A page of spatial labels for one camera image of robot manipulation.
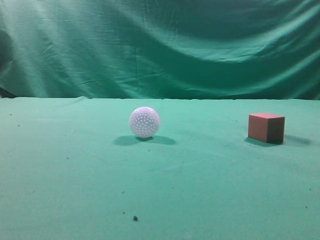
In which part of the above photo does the red cube block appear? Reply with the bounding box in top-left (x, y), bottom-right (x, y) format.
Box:
top-left (247, 112), bottom-right (286, 144)

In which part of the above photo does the white dimpled golf ball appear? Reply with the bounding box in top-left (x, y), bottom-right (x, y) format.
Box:
top-left (129, 106), bottom-right (161, 138)

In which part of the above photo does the green backdrop cloth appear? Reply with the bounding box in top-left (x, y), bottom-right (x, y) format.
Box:
top-left (0, 0), bottom-right (320, 100)

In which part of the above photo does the green table cloth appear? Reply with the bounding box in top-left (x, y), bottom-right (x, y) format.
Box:
top-left (0, 97), bottom-right (320, 240)

